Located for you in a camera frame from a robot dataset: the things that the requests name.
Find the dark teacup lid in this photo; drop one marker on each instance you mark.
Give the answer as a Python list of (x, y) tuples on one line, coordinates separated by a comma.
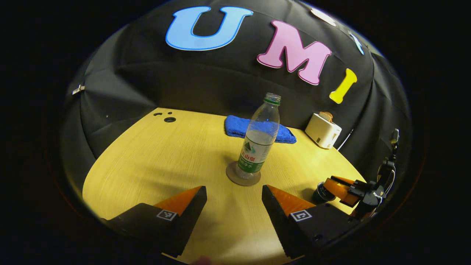
[(322, 187)]

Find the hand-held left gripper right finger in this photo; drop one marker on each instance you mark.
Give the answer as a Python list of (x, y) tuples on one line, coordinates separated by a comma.
[(274, 213)]

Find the folded blue towel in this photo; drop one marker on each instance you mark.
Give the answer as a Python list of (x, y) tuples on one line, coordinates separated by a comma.
[(235, 127)]

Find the clear plastic water bottle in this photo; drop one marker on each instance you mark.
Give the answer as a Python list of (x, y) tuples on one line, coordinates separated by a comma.
[(257, 143)]

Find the white toaster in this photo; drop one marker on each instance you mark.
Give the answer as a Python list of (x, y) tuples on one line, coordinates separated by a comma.
[(322, 132)]

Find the silver metal clip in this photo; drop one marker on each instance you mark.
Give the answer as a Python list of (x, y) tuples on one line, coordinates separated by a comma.
[(78, 89)]

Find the round brown coaster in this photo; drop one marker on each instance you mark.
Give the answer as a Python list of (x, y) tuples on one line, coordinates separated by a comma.
[(232, 178)]

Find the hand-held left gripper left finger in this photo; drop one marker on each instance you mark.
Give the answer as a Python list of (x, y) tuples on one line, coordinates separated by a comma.
[(193, 211)]

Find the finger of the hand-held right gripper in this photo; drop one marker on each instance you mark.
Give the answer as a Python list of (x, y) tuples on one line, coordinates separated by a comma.
[(349, 181), (342, 193)]

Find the toast slice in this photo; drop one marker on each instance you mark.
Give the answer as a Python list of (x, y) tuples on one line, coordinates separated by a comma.
[(326, 116)]

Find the black backdrop cloth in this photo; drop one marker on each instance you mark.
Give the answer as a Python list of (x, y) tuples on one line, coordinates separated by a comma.
[(206, 81)]

